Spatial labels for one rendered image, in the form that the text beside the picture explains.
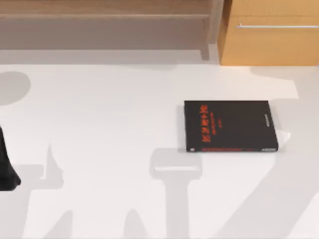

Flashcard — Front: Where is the black book with red lettering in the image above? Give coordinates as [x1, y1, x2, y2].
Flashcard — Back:
[183, 100, 279, 153]

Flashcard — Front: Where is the light wooden cupboard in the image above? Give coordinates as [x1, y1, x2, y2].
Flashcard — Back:
[217, 0, 319, 66]

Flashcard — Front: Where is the brown wooden open shelf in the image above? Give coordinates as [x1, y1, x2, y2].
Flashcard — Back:
[0, 0, 224, 61]

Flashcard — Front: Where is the pale wooden drawer front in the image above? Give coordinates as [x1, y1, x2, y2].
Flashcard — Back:
[220, 15, 319, 66]

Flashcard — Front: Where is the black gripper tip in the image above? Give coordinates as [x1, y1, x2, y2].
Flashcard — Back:
[0, 127, 21, 192]

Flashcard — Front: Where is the long metal handle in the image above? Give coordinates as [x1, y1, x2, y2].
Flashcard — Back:
[235, 23, 319, 29]

